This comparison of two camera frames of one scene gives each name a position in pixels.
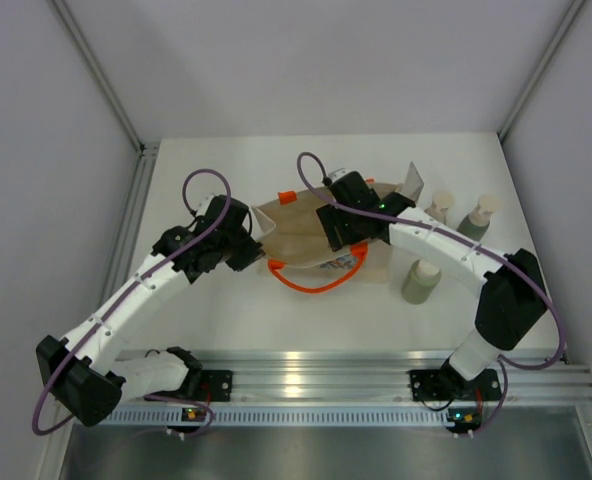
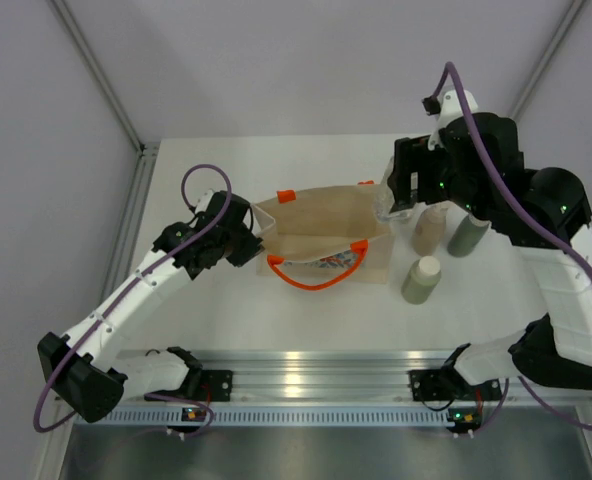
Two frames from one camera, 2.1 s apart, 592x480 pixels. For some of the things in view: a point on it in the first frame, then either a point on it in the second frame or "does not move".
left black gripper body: [239, 251] does not move
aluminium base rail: [365, 375] does not move
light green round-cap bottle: [422, 278] does not move
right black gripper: [330, 219] -> [408, 154]
